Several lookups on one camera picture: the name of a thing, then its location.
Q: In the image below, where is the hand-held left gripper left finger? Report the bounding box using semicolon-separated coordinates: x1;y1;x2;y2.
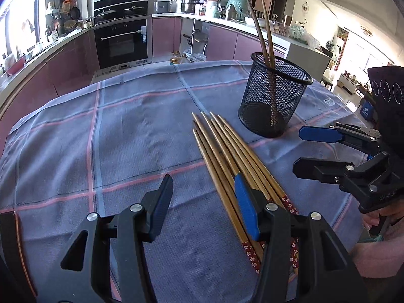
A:
37;174;174;303

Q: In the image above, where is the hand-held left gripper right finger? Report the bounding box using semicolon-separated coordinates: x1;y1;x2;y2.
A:
234;173;368;303

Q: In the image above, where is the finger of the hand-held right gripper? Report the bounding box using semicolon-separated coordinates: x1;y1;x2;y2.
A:
292;151;396;200
299;124;387;161

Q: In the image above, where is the bundle of wooden chopsticks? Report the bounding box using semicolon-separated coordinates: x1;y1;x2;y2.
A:
191;111;300;275

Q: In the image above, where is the black mesh utensil holder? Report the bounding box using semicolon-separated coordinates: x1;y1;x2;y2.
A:
238;52;314;138

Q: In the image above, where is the dark wooden chopstick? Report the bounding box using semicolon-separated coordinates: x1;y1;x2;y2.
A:
244;0;280;127
260;0;276;70

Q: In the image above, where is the person's right forearm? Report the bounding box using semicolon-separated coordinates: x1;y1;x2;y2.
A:
350;224;404;279

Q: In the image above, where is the person's right hand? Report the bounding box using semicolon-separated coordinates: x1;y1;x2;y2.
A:
361;209;404;233

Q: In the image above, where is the blue bin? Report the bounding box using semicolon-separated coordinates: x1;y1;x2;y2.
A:
361;100;377;121

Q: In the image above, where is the white low cabinet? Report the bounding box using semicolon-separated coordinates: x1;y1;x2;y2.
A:
337;72;361;96

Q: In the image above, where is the white counter end panel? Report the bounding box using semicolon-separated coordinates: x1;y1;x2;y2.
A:
286;42;330;81

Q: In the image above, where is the blue checked tablecloth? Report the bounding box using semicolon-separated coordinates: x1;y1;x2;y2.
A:
0;59;376;303

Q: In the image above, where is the crumpled green plastic bag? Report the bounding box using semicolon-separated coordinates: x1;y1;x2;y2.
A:
289;25;311;43

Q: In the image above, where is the pink base cabinet run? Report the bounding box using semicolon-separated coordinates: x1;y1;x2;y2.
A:
0;30;98;146
207;24;286;61

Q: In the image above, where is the white kitchen countertop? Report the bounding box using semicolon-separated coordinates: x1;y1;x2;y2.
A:
0;11;330;108

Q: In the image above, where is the black built-in oven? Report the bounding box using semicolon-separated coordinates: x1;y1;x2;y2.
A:
94;18;152;70

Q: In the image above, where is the stainless steel pot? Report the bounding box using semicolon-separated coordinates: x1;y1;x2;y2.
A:
181;0;200;14

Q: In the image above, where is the pink bowl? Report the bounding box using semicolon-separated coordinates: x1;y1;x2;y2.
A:
6;57;26;75

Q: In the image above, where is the black integrated stove hood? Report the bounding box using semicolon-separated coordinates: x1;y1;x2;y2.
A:
93;0;149;16

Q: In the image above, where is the kitchen window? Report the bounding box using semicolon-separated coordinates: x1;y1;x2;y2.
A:
0;0;43;60

